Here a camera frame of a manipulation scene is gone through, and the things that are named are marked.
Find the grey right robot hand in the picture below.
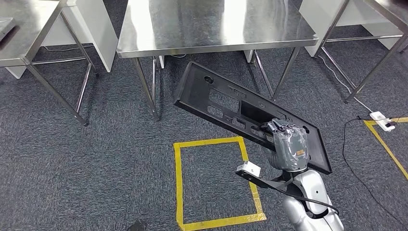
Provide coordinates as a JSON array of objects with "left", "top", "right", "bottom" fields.
[{"left": 259, "top": 118, "right": 310, "bottom": 173}]

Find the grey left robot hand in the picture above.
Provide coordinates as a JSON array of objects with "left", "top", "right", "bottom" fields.
[{"left": 127, "top": 219, "right": 148, "bottom": 231}]

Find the black plastic panel part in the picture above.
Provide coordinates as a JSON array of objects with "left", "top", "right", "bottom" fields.
[{"left": 173, "top": 61, "right": 333, "bottom": 175}]

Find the stainless steel workbench table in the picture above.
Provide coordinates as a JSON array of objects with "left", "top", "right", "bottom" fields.
[
  {"left": 314, "top": 0, "right": 408, "bottom": 105},
  {"left": 116, "top": 0, "right": 319, "bottom": 122},
  {"left": 0, "top": 0, "right": 99, "bottom": 127}
]

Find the yellow floor tape rectangle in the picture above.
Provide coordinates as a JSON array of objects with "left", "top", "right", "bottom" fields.
[
  {"left": 363, "top": 116, "right": 408, "bottom": 181},
  {"left": 173, "top": 136, "right": 268, "bottom": 231}
]

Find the white power strip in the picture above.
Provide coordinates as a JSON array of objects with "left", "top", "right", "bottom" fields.
[{"left": 369, "top": 111, "right": 396, "bottom": 132}]

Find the white cabinet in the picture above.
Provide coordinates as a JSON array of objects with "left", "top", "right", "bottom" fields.
[
  {"left": 299, "top": 0, "right": 404, "bottom": 58},
  {"left": 6, "top": 0, "right": 119, "bottom": 80}
]

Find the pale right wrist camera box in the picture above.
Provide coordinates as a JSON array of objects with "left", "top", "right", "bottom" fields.
[{"left": 236, "top": 161, "right": 261, "bottom": 178}]

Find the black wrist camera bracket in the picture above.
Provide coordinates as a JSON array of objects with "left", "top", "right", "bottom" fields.
[{"left": 235, "top": 170, "right": 295, "bottom": 192}]

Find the black floor cable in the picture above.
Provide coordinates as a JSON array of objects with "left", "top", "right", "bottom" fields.
[{"left": 342, "top": 116, "right": 408, "bottom": 225}]

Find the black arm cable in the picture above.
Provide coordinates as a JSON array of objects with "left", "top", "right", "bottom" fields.
[{"left": 277, "top": 188, "right": 340, "bottom": 216}]

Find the white floor cable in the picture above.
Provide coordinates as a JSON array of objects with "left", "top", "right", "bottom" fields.
[{"left": 318, "top": 54, "right": 374, "bottom": 115}]

